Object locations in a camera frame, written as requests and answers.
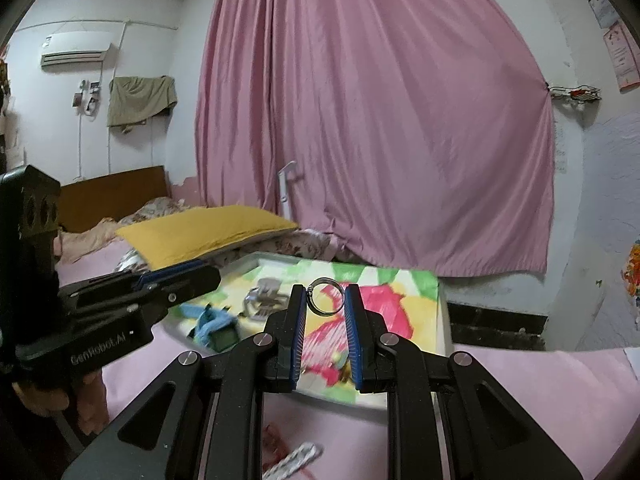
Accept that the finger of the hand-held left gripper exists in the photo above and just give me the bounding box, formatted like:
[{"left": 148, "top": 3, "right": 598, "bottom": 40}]
[
  {"left": 116, "top": 260, "right": 208, "bottom": 284},
  {"left": 57, "top": 266, "right": 223, "bottom": 320}
]

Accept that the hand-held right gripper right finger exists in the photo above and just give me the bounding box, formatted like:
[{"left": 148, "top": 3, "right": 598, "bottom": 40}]
[{"left": 344, "top": 284, "right": 583, "bottom": 480}]

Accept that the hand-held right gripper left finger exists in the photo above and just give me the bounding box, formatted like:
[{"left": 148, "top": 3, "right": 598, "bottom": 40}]
[{"left": 60, "top": 284, "right": 307, "bottom": 480}]

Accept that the grey hair claw clip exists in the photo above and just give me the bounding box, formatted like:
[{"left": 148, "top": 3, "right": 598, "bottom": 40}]
[{"left": 241, "top": 278, "right": 291, "bottom": 322}]

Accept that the grey tray with colourful lining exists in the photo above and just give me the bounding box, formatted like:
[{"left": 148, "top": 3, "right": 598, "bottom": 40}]
[{"left": 167, "top": 252, "right": 446, "bottom": 413}]

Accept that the blue wrist watch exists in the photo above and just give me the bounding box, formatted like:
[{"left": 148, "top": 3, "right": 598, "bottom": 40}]
[{"left": 181, "top": 304, "right": 238, "bottom": 367}]

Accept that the silver ring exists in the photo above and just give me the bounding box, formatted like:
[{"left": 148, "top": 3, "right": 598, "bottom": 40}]
[{"left": 306, "top": 278, "right": 347, "bottom": 317}]

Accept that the person's left hand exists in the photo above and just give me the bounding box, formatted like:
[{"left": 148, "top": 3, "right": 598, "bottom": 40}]
[{"left": 22, "top": 370, "right": 108, "bottom": 436}]

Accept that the yellow pillow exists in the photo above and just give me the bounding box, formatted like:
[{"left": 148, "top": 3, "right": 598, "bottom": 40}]
[{"left": 115, "top": 205, "right": 299, "bottom": 271}]

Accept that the beige blanket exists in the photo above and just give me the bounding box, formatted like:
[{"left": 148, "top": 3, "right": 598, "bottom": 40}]
[{"left": 52, "top": 217, "right": 131, "bottom": 266}]

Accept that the pink bed sheet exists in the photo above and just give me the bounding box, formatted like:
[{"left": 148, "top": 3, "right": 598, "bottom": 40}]
[{"left": 57, "top": 240, "right": 131, "bottom": 286}]

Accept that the floral quilt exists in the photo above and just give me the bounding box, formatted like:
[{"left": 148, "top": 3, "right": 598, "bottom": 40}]
[{"left": 120, "top": 197, "right": 193, "bottom": 223}]

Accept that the wooden headboard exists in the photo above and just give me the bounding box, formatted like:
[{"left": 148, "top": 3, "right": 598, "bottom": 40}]
[{"left": 57, "top": 166, "right": 168, "bottom": 233}]

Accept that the white hair clip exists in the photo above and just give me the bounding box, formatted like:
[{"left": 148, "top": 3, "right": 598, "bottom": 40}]
[{"left": 262, "top": 442, "right": 322, "bottom": 480}]

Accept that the white folding lamp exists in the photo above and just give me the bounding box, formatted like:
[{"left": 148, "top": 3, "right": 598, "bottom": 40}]
[{"left": 276, "top": 161, "right": 303, "bottom": 221}]

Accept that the olive hanging cloth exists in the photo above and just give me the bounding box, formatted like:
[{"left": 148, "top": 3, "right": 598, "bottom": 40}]
[{"left": 106, "top": 75, "right": 178, "bottom": 133}]

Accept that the pink blanket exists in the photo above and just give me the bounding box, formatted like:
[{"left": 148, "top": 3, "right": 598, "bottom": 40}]
[{"left": 100, "top": 320, "right": 640, "bottom": 480}]

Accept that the white air conditioner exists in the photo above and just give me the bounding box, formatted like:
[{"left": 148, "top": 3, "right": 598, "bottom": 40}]
[{"left": 40, "top": 31, "right": 113, "bottom": 71}]

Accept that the pink curtain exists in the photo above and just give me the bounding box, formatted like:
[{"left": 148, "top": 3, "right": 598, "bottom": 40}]
[{"left": 194, "top": 0, "right": 556, "bottom": 277}]

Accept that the colourful paper figure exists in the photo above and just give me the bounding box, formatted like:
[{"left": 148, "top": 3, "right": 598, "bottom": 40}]
[{"left": 621, "top": 240, "right": 640, "bottom": 308}]

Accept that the white wall-mounted device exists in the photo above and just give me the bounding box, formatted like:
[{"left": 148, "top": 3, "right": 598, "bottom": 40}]
[{"left": 70, "top": 80, "right": 101, "bottom": 118}]

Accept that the wire wall shelf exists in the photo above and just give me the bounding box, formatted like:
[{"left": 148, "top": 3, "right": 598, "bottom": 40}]
[{"left": 547, "top": 82, "right": 602, "bottom": 106}]

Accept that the group of wall certificates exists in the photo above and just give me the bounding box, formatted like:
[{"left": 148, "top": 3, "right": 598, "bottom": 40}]
[{"left": 589, "top": 0, "right": 640, "bottom": 93}]

